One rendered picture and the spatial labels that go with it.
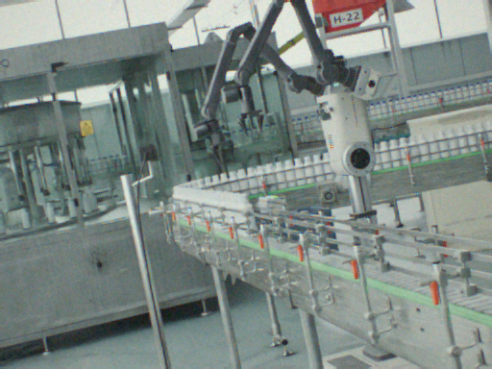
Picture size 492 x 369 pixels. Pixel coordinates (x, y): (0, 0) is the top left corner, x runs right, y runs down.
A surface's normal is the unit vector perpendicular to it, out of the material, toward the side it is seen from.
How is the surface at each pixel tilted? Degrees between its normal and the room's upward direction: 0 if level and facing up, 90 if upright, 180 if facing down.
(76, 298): 90
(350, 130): 101
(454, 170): 92
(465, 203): 90
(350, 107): 90
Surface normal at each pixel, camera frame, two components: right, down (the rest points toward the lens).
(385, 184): -0.07, 0.07
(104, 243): 0.24, 0.02
